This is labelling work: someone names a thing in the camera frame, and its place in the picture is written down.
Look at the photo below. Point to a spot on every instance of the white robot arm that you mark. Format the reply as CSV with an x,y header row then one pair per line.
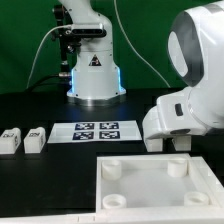
x,y
196,51

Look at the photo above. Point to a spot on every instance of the white sheet with markers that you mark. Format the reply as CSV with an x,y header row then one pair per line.
x,y
95,131

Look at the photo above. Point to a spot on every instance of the white square tabletop part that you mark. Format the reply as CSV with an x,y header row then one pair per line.
x,y
158,189

